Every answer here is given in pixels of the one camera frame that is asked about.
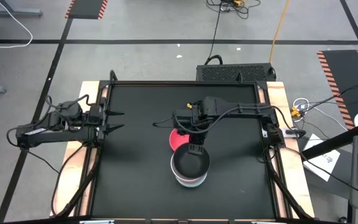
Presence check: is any black diagonal beam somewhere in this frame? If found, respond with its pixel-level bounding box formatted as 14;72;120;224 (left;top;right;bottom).
301;123;358;161

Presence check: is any black aluminium table frame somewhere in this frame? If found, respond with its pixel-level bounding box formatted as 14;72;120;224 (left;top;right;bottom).
73;70;314;224

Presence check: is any black bowl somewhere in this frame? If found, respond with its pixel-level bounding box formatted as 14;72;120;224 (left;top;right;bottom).
170;142;211;180

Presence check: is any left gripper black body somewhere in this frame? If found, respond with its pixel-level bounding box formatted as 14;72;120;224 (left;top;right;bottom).
88;97;109;142

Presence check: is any long black desk cable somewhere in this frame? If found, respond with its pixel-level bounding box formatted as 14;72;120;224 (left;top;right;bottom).
283;145;358;202

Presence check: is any white floor cable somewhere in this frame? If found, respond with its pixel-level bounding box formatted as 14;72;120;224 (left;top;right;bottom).
0;0;34;49

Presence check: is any black looping arm cable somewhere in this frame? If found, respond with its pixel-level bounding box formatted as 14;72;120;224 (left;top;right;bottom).
50;144;88;217

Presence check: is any long hazard-striped black mat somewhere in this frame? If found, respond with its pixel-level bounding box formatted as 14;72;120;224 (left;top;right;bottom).
316;49;358;131

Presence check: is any tangled black cable bundle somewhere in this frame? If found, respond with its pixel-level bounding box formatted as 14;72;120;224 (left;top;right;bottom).
206;0;261;20

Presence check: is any light wooden base board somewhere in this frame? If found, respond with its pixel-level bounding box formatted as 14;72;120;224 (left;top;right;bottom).
50;80;316;218

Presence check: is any white paper sheet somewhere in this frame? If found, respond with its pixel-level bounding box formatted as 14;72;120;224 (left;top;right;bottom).
301;133;341;182

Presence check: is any yellow floor cable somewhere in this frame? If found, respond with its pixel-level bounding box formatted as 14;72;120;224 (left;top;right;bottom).
268;0;290;65

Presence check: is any black computer case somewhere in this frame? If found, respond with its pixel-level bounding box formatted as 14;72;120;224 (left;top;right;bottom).
195;62;277;83

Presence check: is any white coiled cable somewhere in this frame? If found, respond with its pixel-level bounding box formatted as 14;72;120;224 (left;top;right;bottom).
292;97;351;124

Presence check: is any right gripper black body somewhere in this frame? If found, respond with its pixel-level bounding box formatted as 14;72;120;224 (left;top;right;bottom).
185;118;211;146

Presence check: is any short hazard-striped black mat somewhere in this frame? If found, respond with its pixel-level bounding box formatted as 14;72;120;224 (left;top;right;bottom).
64;0;109;21

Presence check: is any red bowl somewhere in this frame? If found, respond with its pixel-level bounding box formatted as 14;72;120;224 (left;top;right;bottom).
168;128;193;153

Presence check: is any black floor cable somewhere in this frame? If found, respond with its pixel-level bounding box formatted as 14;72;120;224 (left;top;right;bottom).
203;6;224;66

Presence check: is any thin black cable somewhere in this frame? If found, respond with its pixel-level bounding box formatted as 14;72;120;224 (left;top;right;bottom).
303;80;358;112

